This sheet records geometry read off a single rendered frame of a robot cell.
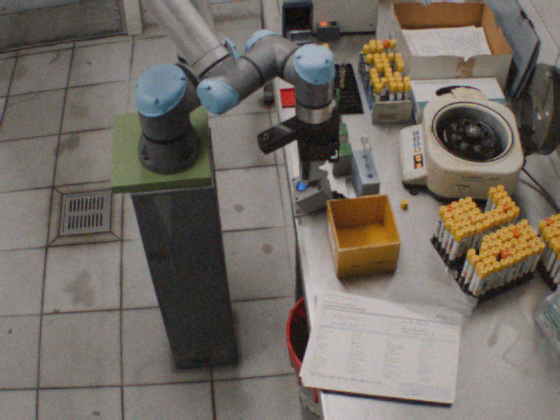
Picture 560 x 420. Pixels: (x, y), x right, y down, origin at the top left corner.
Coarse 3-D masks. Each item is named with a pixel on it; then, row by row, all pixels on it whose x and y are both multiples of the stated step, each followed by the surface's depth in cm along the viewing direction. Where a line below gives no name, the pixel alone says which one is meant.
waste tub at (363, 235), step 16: (336, 208) 166; (352, 208) 167; (368, 208) 168; (384, 208) 168; (336, 224) 170; (352, 224) 171; (368, 224) 172; (384, 224) 171; (336, 240) 158; (352, 240) 169; (368, 240) 169; (384, 240) 169; (400, 240) 158; (336, 256) 160; (352, 256) 158; (368, 256) 159; (384, 256) 160; (336, 272) 163; (352, 272) 163; (368, 272) 164; (384, 272) 165
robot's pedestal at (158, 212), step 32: (160, 192) 180; (192, 192) 181; (160, 224) 189; (192, 224) 190; (160, 256) 199; (192, 256) 200; (224, 256) 227; (160, 288) 210; (192, 288) 211; (224, 288) 213; (192, 320) 224; (224, 320) 226; (192, 352) 239; (224, 352) 241
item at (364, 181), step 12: (360, 156) 172; (372, 156) 172; (360, 168) 170; (372, 168) 170; (348, 180) 180; (360, 180) 169; (372, 180) 168; (348, 192) 178; (360, 192) 171; (372, 192) 170
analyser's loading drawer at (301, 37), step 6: (306, 18) 214; (288, 24) 213; (294, 24) 213; (300, 24) 213; (306, 24) 213; (288, 30) 211; (294, 30) 211; (300, 30) 211; (306, 30) 206; (288, 36) 209; (294, 36) 206; (300, 36) 207; (306, 36) 207; (294, 42) 202; (300, 42) 203; (306, 42) 203; (312, 42) 203
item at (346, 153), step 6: (342, 144) 179; (348, 144) 179; (336, 150) 178; (342, 150) 178; (348, 150) 178; (336, 156) 177; (342, 156) 177; (348, 156) 177; (342, 162) 178; (348, 162) 179; (330, 168) 183; (336, 168) 180; (342, 168) 180; (348, 168) 180; (336, 174) 181; (342, 174) 182; (348, 174) 182
